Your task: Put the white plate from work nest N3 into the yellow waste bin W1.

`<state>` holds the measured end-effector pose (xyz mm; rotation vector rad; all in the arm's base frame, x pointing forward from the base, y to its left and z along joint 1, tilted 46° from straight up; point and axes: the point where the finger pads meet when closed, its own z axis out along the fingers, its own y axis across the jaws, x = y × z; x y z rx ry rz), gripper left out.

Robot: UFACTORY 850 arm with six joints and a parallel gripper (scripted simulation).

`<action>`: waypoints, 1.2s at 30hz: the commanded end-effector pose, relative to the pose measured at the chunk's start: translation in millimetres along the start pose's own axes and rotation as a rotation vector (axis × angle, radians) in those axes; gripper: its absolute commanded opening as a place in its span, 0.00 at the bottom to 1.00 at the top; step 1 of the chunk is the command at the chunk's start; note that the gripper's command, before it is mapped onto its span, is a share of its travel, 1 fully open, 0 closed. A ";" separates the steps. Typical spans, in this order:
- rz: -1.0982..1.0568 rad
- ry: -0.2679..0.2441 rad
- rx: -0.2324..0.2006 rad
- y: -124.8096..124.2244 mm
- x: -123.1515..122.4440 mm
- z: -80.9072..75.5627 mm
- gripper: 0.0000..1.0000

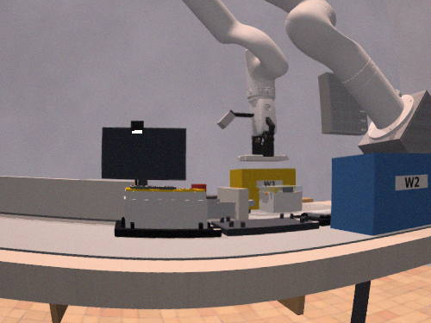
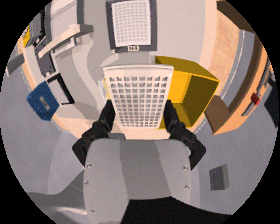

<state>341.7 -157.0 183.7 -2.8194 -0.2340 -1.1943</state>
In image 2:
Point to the black rectangular frame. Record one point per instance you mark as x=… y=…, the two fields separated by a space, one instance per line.
x=60 y=80

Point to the yellow open-top bin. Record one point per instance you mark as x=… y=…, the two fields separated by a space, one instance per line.
x=189 y=93

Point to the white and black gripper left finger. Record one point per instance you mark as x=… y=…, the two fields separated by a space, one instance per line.
x=98 y=130

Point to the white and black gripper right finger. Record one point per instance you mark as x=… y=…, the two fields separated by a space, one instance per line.
x=179 y=132

